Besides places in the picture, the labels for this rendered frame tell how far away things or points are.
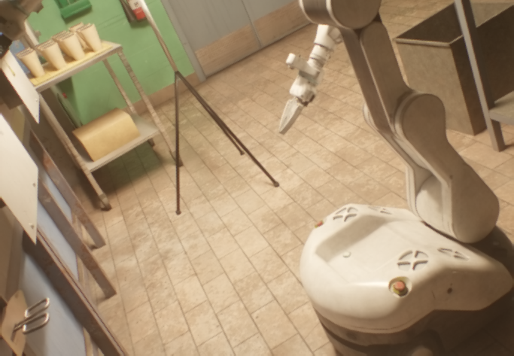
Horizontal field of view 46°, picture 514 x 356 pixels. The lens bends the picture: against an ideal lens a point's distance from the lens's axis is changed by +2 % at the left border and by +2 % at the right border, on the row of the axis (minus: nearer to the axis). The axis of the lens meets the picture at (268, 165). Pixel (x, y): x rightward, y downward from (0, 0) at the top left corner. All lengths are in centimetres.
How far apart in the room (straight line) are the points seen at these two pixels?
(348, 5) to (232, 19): 421
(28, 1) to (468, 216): 139
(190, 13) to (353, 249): 396
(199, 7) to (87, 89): 126
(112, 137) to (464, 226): 263
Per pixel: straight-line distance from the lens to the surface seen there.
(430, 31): 332
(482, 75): 273
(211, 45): 574
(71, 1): 550
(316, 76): 191
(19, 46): 455
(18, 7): 144
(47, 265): 230
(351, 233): 207
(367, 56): 171
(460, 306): 190
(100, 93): 562
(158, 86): 567
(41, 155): 342
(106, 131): 402
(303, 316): 236
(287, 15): 595
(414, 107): 176
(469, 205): 198
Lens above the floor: 150
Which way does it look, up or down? 25 degrees down
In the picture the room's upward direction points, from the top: 25 degrees counter-clockwise
